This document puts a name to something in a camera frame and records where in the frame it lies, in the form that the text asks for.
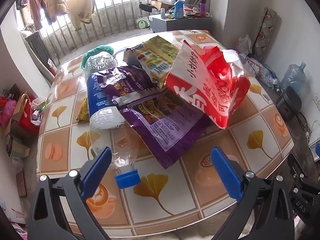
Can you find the white plastic bag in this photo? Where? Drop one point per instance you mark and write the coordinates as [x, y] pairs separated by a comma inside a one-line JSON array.
[[243, 45]]

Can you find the small white bottle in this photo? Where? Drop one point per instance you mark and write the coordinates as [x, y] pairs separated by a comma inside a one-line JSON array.
[[163, 13]]

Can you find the blue detergent bottle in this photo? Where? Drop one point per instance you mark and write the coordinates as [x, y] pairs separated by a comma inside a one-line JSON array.
[[178, 10]]

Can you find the grey cabinet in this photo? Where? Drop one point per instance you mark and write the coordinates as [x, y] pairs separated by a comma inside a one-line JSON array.
[[180, 23]]

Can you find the patterned rolled mat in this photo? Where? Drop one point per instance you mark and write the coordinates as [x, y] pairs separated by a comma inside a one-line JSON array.
[[265, 35]]

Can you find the pink plastic bag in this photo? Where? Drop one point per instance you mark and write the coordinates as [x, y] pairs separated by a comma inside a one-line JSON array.
[[7, 112]]

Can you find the white and green paper bag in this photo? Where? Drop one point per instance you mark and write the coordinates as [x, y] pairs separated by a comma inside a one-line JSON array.
[[143, 22]]

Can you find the large purple snack bag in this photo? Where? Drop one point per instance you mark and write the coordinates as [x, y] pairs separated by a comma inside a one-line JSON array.
[[162, 140]]

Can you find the metal window railing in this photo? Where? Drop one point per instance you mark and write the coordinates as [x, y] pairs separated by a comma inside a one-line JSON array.
[[112, 17]]

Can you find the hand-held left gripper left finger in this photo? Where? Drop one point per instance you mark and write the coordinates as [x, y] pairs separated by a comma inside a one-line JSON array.
[[97, 172]]

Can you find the yellow snack bag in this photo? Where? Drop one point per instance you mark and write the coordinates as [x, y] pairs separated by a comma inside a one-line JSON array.
[[155, 55]]

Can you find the clear plastic bottle blue label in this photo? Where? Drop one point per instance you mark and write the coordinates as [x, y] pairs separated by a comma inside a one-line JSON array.
[[100, 97]]

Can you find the pink hanging coat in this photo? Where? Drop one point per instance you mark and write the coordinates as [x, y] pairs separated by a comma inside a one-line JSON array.
[[37, 2]]

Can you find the green plastic bag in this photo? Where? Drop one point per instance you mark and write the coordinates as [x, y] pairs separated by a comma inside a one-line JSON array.
[[100, 49]]

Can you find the red shopping bag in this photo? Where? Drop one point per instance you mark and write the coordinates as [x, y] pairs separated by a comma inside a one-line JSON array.
[[26, 122]]

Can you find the blue water jug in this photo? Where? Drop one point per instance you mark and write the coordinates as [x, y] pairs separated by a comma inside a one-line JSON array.
[[293, 77]]

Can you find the beige hanging cloth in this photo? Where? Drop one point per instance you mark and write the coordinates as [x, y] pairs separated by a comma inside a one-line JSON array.
[[80, 7]]

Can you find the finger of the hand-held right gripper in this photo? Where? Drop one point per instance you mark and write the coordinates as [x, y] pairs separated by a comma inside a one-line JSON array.
[[297, 166]]

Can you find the purple cup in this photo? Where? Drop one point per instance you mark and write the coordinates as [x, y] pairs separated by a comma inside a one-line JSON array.
[[203, 10]]

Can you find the small dark purple wrapper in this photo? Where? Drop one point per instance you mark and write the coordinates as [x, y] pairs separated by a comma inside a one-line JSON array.
[[130, 82]]

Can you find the black rice cooker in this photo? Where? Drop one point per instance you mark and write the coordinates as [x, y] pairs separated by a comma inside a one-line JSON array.
[[287, 102]]

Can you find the small yellow snack packet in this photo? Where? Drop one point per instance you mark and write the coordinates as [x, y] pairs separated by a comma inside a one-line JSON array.
[[83, 112]]

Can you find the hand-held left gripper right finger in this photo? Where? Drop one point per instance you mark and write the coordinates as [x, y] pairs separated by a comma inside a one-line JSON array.
[[227, 175]]

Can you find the clear plastic bag of packets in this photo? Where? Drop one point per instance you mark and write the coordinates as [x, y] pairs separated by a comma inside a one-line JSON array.
[[268, 77]]

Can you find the beige hanging jacket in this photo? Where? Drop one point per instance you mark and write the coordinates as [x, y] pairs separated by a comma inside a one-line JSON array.
[[56, 2]]

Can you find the white wall socket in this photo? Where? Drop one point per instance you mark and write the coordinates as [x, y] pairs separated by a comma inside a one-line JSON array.
[[318, 101]]

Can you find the red and white snack bag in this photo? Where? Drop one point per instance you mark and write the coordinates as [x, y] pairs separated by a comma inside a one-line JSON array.
[[200, 90]]

